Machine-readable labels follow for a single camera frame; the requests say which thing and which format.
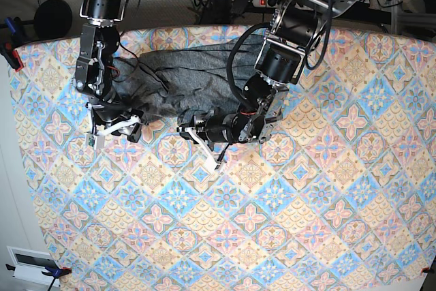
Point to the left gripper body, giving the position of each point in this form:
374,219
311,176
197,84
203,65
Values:
214,127

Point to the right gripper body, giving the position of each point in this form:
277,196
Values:
103,114

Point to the grey t-shirt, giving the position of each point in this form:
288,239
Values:
172,83

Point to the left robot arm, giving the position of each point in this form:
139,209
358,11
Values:
296,29

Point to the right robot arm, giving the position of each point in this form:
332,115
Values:
95,74

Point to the round black stool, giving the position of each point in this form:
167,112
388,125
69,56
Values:
52,20

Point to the patterned tablecloth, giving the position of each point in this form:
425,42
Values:
342,197

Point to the red black clamp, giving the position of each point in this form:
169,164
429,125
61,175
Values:
11,56

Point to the white power strip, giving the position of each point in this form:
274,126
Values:
270,5

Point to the blue clamp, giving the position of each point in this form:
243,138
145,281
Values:
16,28

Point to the red clamp bottom right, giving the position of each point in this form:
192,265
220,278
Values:
427,270

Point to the white wall box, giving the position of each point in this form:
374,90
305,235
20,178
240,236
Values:
29,265

